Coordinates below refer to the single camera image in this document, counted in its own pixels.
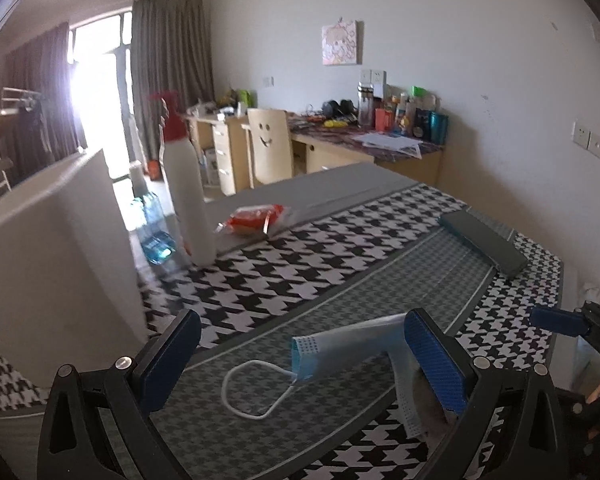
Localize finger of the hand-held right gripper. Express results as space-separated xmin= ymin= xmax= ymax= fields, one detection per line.
xmin=530 ymin=300 xmax=600 ymax=361

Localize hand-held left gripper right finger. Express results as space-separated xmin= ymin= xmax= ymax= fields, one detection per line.
xmin=404 ymin=308 xmax=571 ymax=480

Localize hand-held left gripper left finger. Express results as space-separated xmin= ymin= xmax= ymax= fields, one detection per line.
xmin=37 ymin=308 xmax=202 ymax=480

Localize blue face mask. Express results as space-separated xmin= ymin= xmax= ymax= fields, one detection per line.
xmin=221 ymin=312 xmax=428 ymax=436

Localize white foam box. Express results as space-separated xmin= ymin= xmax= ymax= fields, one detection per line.
xmin=0 ymin=147 xmax=148 ymax=396

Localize dark grey case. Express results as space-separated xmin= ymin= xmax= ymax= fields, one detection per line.
xmin=438 ymin=208 xmax=529 ymax=279

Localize large blue water bottle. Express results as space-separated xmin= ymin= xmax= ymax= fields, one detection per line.
xmin=129 ymin=191 xmax=183 ymax=267

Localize houndstooth table cloth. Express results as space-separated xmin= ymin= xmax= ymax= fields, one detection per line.
xmin=0 ymin=182 xmax=566 ymax=480

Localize red snack packet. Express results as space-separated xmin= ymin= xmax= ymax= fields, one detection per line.
xmin=214 ymin=203 xmax=301 ymax=238

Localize white spray bottle red head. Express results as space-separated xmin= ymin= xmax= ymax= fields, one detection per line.
xmin=149 ymin=91 xmax=217 ymax=267

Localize grey mat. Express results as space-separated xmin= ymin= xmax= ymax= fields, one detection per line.
xmin=202 ymin=161 xmax=421 ymax=256

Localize wooden chair with smiley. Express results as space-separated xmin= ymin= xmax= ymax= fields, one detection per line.
xmin=246 ymin=108 xmax=295 ymax=187

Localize white paper sheets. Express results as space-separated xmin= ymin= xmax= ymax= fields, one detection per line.
xmin=352 ymin=131 xmax=423 ymax=156

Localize teal cup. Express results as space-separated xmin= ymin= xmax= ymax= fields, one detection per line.
xmin=429 ymin=112 xmax=449 ymax=143

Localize wooden desk with patterned cover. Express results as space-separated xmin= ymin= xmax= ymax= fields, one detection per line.
xmin=287 ymin=115 xmax=445 ymax=187

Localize clear glass jar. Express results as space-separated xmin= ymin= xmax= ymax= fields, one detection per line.
xmin=357 ymin=82 xmax=381 ymax=128

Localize dark hanging garment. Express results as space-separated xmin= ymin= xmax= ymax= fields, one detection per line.
xmin=17 ymin=95 xmax=53 ymax=153

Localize glass balcony door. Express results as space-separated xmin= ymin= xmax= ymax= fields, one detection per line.
xmin=67 ymin=7 xmax=136 ymax=176

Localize white power socket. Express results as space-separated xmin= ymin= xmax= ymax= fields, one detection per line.
xmin=358 ymin=69 xmax=387 ymax=98

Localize brown curtain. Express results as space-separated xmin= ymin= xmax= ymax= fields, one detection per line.
xmin=0 ymin=22 xmax=81 ymax=181
xmin=131 ymin=0 xmax=216 ymax=161

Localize metal bunk bed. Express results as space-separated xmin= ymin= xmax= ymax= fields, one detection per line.
xmin=0 ymin=87 xmax=48 ymax=208

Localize pink wall picture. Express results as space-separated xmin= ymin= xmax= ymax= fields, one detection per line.
xmin=321 ymin=20 xmax=358 ymax=66

